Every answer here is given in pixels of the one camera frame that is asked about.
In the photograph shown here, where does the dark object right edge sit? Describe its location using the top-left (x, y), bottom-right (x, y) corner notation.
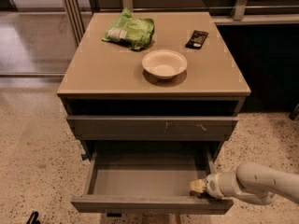
top-left (289, 104), bottom-right (299, 120)

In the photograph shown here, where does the green chip bag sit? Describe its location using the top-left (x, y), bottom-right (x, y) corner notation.
top-left (102, 8), bottom-right (155, 51)

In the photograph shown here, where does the black snack bar wrapper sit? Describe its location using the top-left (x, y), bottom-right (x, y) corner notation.
top-left (185, 30), bottom-right (208, 49)

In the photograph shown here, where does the black object floor left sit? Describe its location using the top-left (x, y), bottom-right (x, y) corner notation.
top-left (26, 211), bottom-right (40, 224)

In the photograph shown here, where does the grey drawer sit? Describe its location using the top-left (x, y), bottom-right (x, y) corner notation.
top-left (67, 116), bottom-right (238, 141)
top-left (71, 141), bottom-right (234, 215)

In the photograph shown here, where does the grey drawer cabinet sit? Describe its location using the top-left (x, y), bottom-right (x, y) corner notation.
top-left (58, 12), bottom-right (250, 154)

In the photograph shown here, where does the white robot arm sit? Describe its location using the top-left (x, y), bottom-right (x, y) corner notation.
top-left (190, 161), bottom-right (299, 205)

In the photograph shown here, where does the grey top drawer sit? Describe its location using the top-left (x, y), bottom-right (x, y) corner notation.
top-left (67, 116), bottom-right (238, 141)

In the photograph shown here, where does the white paper bowl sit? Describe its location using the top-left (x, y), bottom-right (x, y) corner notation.
top-left (142, 49), bottom-right (188, 79)

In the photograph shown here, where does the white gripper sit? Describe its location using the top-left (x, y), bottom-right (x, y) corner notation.
top-left (190, 173), bottom-right (232, 199)

